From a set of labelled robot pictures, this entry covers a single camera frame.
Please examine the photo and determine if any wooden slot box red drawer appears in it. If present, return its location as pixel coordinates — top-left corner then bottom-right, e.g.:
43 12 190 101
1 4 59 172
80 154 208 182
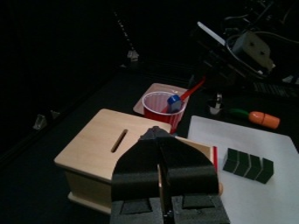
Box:
52 108 226 215

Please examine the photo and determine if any small metal measuring cup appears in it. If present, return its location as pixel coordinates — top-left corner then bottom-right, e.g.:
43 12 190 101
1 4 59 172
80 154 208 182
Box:
208 93 226 116

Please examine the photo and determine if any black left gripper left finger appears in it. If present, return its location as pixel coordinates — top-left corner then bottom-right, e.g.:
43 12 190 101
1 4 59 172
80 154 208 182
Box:
109 125 164 224

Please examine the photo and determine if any red toy knife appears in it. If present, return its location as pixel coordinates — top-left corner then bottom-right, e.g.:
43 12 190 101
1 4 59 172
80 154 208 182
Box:
161 76 208 114

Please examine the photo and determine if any orange toy carrot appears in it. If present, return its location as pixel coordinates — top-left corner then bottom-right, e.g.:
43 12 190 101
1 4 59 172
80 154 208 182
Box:
228 108 282 130

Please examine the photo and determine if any thin steel cable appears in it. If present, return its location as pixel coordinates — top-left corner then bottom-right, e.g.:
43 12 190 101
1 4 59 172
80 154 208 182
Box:
113 10 136 53

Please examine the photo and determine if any blue plastic utensil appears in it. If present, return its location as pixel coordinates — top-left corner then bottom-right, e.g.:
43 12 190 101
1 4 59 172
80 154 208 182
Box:
166 94 184 114

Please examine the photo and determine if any toy sushi roll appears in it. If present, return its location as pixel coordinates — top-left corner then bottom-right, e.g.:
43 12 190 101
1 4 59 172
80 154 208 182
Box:
222 147 275 185

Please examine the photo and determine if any metal cable turnbuckle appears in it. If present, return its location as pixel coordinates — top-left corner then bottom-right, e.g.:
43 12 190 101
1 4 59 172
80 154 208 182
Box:
125 49 140 63

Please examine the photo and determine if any white cutting board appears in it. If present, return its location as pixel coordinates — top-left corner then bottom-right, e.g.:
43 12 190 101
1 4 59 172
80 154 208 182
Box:
186 115 299 224

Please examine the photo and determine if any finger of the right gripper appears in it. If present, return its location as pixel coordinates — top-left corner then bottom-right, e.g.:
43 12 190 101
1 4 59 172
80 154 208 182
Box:
208 65 250 88
191 47 230 87

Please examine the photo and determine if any red plastic cup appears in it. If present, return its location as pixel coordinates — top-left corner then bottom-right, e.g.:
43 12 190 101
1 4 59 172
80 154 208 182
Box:
140 90 188 134

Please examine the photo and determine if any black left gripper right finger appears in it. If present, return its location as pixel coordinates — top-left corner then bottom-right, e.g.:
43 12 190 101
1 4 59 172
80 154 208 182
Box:
156 128 231 224

